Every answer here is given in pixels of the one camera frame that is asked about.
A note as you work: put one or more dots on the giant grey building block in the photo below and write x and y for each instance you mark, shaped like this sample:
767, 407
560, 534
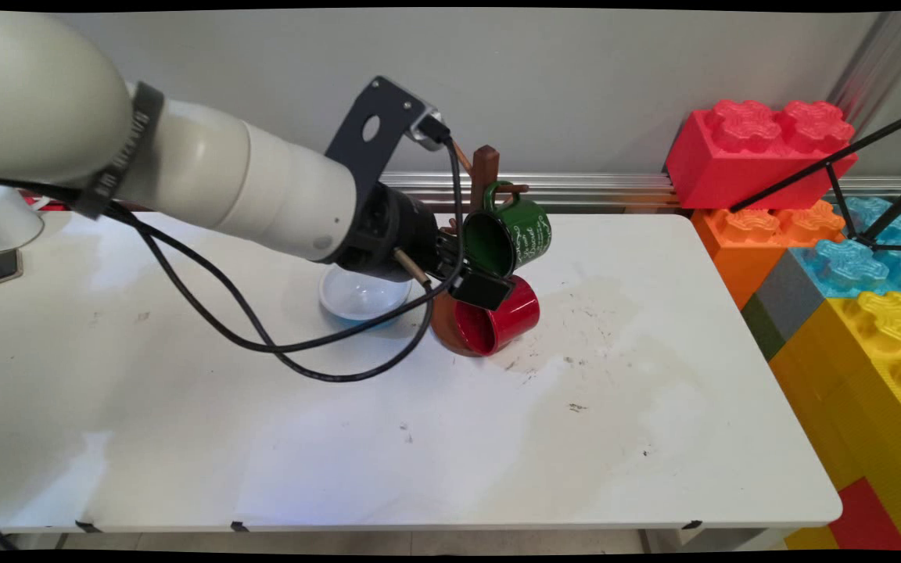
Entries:
791, 301

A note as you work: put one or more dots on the horizontal aluminium rail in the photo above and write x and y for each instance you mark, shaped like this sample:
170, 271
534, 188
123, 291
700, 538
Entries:
615, 191

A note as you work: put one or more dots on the white and blue bowl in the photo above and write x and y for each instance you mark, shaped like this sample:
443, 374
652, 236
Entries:
364, 301

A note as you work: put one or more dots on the giant dark green building block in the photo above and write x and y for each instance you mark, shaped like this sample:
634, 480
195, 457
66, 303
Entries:
763, 328

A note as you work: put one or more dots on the giant yellow building block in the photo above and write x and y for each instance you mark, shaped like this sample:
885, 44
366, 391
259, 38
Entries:
865, 391

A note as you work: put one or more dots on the white rounded cup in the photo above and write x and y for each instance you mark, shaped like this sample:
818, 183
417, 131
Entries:
5, 223

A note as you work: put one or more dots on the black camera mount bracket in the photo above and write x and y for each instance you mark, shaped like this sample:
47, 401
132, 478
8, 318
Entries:
376, 102

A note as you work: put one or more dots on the black tripod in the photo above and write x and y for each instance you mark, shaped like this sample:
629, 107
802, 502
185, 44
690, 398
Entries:
838, 188

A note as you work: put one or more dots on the giant red building block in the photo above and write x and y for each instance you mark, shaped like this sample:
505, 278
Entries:
732, 164

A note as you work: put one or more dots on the brown wooden mug tree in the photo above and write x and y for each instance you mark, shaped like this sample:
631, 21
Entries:
484, 164

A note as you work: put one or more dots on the green enamel mug white writing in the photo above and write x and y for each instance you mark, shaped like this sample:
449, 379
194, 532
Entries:
525, 231

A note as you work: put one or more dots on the red enamel mug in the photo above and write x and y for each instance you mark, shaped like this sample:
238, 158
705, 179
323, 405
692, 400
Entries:
509, 317

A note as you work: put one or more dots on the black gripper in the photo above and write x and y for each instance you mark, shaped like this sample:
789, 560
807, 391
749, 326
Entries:
388, 227

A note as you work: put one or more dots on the giant orange building block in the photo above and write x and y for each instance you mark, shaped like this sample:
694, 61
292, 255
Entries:
748, 250

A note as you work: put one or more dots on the slanted aluminium post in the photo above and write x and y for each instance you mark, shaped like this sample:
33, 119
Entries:
877, 70

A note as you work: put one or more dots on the giant light blue building block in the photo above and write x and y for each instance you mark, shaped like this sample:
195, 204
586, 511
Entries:
849, 266

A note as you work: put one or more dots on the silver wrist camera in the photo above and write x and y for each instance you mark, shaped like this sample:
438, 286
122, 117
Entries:
421, 134

